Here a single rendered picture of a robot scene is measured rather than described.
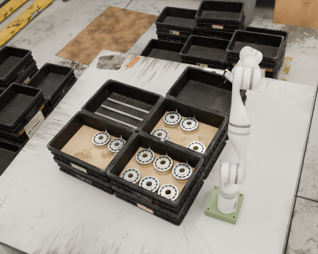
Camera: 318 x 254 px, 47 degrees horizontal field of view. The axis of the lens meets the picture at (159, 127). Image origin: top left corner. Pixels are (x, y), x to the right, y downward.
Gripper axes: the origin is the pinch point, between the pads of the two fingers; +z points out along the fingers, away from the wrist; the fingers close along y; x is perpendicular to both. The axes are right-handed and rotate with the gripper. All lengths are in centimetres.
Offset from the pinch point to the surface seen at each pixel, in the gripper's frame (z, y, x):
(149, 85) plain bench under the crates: 52, 44, 10
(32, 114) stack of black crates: 92, 98, 76
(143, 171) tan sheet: 11, 1, 67
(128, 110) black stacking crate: 30, 35, 41
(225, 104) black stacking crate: 15.8, -4.9, 1.7
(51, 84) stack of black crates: 121, 120, 42
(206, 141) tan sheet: 8.8, -12.1, 30.8
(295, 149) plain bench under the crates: 9, -51, -2
